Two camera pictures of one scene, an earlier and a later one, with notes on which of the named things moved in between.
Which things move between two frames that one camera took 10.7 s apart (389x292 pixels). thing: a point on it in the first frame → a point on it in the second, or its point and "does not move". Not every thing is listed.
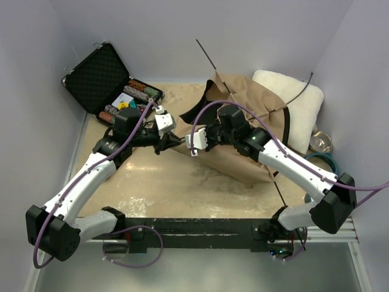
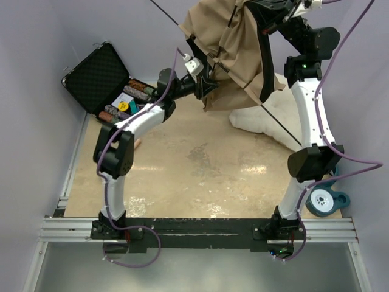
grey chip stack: (136, 92) does not move
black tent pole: (289, 100) → (230, 23)
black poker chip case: (101, 82) does not move
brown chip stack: (137, 84) does not move
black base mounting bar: (141, 233) does not move
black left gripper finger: (160, 145) → (206, 86)
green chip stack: (152, 92) does not move
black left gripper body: (146, 137) → (186, 87)
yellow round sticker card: (123, 104) does not move
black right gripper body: (217, 134) → (293, 31)
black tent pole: (233, 93) → (291, 135)
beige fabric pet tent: (261, 107) → (225, 36)
